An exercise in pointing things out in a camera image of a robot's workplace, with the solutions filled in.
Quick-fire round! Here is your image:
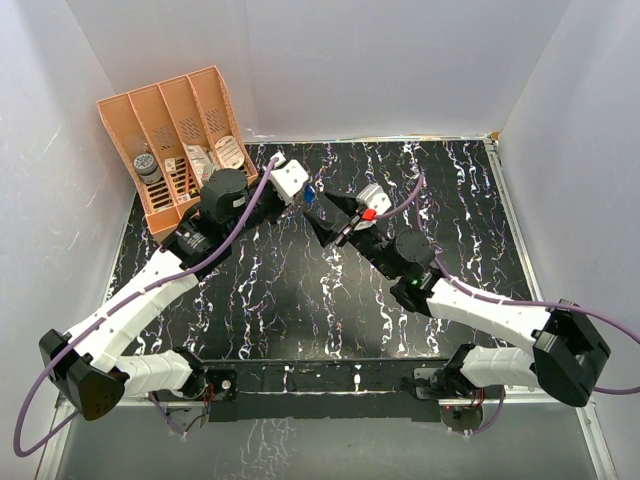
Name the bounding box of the small white red box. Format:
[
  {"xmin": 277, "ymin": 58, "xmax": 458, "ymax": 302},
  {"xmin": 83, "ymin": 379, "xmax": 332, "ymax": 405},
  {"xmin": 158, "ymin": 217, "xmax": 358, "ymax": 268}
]
[{"xmin": 165, "ymin": 157, "xmax": 183, "ymax": 174}]

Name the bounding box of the orange plastic desk organizer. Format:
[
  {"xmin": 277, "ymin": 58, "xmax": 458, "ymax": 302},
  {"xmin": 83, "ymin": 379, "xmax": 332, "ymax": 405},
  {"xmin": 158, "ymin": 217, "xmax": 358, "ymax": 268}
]
[{"xmin": 97, "ymin": 66, "xmax": 258, "ymax": 242}]

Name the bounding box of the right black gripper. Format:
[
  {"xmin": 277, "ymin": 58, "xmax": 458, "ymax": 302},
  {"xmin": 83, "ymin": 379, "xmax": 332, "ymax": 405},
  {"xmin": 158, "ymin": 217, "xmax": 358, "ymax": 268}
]
[{"xmin": 306, "ymin": 190, "xmax": 399, "ymax": 281}]

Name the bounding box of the round white label tin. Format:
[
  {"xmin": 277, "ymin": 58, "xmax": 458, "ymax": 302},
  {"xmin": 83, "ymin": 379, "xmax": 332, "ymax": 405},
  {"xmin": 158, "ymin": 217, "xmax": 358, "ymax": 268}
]
[{"xmin": 214, "ymin": 135, "xmax": 245, "ymax": 170}]

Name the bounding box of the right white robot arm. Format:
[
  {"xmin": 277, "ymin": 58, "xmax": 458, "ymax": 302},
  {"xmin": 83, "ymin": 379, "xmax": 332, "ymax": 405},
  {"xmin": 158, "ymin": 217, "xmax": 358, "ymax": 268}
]
[{"xmin": 304, "ymin": 193, "xmax": 611, "ymax": 407}]

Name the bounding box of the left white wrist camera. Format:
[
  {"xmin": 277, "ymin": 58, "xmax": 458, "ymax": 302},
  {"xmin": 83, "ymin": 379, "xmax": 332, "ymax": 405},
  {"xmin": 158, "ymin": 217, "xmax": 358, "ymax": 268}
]
[{"xmin": 269, "ymin": 159, "xmax": 310, "ymax": 205}]

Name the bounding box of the white paper packet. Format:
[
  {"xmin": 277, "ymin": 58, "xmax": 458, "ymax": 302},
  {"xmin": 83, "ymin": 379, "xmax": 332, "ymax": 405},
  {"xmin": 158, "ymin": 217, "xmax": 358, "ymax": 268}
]
[{"xmin": 183, "ymin": 144, "xmax": 212, "ymax": 178}]

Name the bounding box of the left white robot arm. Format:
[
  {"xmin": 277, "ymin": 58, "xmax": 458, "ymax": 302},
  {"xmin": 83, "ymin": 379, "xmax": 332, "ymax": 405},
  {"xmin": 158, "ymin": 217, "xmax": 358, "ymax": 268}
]
[{"xmin": 39, "ymin": 160, "xmax": 309, "ymax": 421}]

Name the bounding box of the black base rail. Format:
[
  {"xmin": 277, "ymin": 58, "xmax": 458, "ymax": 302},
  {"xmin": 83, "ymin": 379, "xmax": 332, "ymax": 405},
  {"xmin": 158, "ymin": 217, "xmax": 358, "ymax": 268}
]
[{"xmin": 144, "ymin": 352, "xmax": 506, "ymax": 426}]

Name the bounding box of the black jar white lid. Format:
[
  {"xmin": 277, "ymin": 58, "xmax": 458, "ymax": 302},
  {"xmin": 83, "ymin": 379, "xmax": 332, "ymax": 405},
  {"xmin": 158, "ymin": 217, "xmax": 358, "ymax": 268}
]
[{"xmin": 133, "ymin": 153, "xmax": 163, "ymax": 185}]

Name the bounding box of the blue key tag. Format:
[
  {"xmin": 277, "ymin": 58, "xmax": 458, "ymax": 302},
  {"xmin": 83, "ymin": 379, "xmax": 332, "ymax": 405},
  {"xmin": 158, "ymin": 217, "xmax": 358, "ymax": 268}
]
[{"xmin": 304, "ymin": 185, "xmax": 316, "ymax": 204}]

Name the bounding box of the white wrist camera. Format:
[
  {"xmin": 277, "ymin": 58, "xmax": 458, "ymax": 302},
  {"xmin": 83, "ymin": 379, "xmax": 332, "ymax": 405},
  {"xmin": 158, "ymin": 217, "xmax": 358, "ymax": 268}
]
[
  {"xmin": 269, "ymin": 159, "xmax": 310, "ymax": 205},
  {"xmin": 356, "ymin": 184, "xmax": 391, "ymax": 220}
]

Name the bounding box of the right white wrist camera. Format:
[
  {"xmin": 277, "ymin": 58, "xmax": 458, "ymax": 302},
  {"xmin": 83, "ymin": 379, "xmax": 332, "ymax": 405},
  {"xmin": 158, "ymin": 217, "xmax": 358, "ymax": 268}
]
[{"xmin": 356, "ymin": 184, "xmax": 391, "ymax": 220}]

